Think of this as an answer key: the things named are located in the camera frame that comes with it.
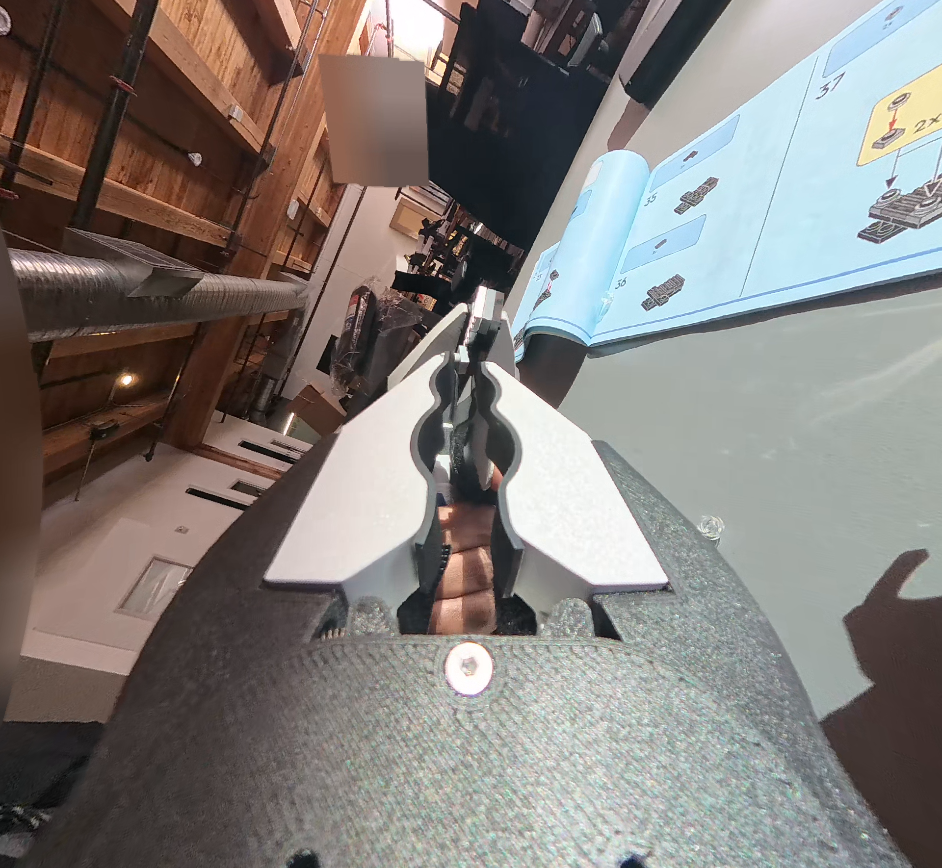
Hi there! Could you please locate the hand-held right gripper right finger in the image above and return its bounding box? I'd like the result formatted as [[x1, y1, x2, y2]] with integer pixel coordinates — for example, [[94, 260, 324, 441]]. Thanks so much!
[[480, 360, 672, 603]]

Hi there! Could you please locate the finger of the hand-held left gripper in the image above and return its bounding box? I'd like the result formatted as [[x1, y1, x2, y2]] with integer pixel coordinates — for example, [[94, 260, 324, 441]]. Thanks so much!
[[383, 303, 473, 398]]

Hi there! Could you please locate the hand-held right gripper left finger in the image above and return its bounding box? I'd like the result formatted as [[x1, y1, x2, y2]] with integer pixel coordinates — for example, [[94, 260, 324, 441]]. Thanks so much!
[[263, 357, 453, 603]]

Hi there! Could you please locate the blue brick instruction booklet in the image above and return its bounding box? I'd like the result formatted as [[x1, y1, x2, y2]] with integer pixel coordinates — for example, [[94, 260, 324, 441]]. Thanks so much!
[[513, 0, 942, 369]]

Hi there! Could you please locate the person's left hand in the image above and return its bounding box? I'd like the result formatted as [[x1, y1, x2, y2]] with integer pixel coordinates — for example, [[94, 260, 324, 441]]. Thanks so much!
[[430, 504, 496, 634]]

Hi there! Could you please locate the black office chair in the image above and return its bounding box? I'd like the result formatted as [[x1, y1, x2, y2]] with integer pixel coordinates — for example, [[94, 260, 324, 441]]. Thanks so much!
[[330, 283, 384, 398]]

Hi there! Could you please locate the black office furniture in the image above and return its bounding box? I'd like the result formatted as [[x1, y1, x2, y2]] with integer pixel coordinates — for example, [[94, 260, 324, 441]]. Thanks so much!
[[423, 0, 612, 251]]

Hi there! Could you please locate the thick black ceiling pipe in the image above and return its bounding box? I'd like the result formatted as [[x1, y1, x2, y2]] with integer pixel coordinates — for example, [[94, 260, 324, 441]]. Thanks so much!
[[0, 0, 91, 196], [70, 0, 183, 230]]

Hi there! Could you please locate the silver air duct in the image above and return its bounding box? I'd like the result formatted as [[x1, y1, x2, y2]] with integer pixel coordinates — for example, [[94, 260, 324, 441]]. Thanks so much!
[[6, 227, 310, 344]]

